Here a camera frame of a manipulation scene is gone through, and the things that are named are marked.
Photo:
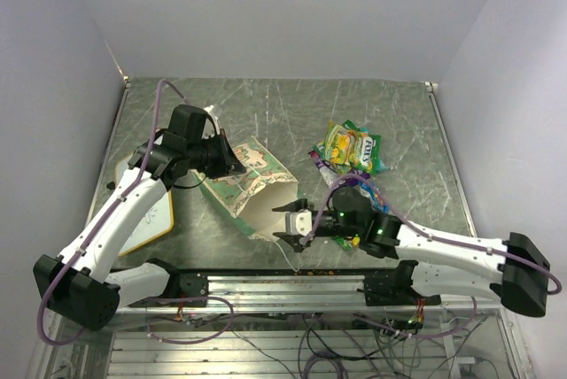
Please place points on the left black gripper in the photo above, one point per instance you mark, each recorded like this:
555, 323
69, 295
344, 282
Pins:
229, 163

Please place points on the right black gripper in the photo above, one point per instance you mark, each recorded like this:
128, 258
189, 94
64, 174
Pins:
300, 204

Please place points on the green white paper bag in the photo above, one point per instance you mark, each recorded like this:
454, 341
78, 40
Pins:
248, 201

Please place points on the purple snack packet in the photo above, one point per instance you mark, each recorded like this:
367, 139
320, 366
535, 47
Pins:
329, 174

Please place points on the blue red snack packet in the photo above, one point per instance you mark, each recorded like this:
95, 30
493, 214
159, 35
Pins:
377, 203

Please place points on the green yellow Fox's candy packet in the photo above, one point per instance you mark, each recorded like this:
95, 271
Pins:
346, 146

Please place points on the teal snack packet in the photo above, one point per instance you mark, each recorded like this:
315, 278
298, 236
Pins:
381, 167

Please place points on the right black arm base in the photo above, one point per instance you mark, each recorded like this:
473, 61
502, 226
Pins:
390, 290

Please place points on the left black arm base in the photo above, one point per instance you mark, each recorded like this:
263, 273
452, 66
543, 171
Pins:
191, 289

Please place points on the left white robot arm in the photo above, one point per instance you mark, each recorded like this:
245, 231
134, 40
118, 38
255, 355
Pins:
95, 249

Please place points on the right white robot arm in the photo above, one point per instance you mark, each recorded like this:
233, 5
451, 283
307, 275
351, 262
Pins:
431, 263

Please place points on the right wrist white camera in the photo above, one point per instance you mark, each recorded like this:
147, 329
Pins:
298, 223

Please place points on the wrist white camera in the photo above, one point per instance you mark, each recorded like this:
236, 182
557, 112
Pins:
214, 110
298, 223

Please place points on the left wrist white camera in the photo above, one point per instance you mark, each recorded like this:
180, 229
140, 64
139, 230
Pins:
214, 110

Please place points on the small whiteboard orange frame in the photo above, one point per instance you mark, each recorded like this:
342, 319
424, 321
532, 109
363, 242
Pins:
137, 231

